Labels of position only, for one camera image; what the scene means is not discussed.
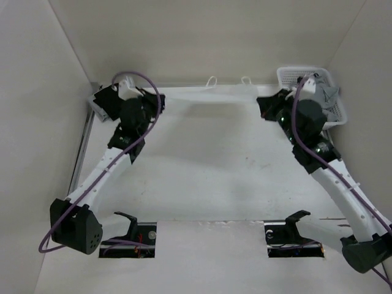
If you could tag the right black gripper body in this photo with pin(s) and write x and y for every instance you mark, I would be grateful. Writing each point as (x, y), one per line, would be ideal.
(280, 108)

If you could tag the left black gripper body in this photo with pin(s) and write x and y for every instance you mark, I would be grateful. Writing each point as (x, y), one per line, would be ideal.
(151, 106)

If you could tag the white tank top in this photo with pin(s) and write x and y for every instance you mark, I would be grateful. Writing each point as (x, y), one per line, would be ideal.
(212, 93)

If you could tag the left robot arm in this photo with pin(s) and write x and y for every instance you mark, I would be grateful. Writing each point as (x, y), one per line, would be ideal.
(75, 221)

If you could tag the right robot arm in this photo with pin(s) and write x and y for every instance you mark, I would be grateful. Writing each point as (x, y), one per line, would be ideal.
(363, 236)

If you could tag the folded black tank top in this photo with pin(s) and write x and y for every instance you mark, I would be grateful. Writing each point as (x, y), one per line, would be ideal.
(107, 99)

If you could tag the folded grey tank top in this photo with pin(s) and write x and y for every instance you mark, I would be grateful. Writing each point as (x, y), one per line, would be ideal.
(99, 111)

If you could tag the grey tank top in basket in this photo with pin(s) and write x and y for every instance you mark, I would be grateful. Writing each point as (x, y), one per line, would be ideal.
(326, 96)

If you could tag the white plastic basket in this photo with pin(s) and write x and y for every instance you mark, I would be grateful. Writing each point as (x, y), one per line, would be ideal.
(290, 76)

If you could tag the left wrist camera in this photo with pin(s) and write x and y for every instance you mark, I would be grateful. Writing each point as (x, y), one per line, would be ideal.
(126, 89)

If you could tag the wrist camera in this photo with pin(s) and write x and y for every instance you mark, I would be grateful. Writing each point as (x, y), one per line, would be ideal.
(126, 89)
(307, 91)

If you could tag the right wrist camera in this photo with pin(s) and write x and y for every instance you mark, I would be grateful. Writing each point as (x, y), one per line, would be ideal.
(307, 91)

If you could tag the right metal table rail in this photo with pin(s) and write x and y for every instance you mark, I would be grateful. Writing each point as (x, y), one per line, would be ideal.
(327, 135)

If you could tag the metal table rail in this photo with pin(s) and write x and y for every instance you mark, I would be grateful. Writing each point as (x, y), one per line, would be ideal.
(327, 135)
(83, 141)

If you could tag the left metal table rail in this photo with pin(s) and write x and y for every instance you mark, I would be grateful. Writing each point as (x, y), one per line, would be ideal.
(83, 141)

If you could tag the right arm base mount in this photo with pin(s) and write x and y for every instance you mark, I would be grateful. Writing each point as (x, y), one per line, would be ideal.
(284, 241)

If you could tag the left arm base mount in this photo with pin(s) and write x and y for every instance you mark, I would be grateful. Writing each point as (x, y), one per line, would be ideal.
(126, 237)

